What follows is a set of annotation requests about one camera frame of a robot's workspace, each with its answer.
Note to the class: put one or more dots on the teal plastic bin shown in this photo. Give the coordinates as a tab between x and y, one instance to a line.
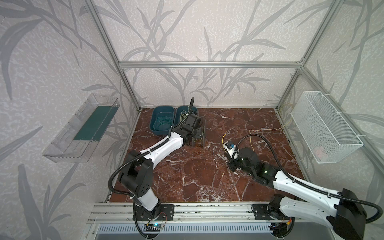
181	113
162	119

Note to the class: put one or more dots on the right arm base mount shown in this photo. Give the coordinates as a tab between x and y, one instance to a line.
261	212

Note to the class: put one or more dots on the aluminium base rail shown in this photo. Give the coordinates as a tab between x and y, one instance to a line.
217	212

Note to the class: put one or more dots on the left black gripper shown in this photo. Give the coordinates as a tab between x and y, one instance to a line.
199	132

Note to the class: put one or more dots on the white wire mesh basket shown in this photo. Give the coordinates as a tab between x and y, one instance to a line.
322	125

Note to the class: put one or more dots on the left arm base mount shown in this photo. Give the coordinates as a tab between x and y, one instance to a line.
161	212

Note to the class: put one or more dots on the left teal plastic bin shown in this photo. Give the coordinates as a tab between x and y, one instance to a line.
162	119

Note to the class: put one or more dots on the clear acrylic wall shelf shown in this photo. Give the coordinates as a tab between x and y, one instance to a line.
80	137

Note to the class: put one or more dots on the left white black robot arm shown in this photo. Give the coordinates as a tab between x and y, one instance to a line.
135	177

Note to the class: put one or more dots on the right teal plastic bin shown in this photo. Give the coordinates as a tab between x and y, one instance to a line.
181	113

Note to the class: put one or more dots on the aluminium frame rail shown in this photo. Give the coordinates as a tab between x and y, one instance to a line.
299	66

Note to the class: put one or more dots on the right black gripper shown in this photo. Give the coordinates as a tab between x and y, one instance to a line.
234	163

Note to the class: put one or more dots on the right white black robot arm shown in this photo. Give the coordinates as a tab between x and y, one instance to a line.
341	211

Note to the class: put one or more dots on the pink object in basket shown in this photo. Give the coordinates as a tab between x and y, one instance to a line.
320	153

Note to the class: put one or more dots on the grey perforated cable spool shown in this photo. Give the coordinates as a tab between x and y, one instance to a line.
202	138

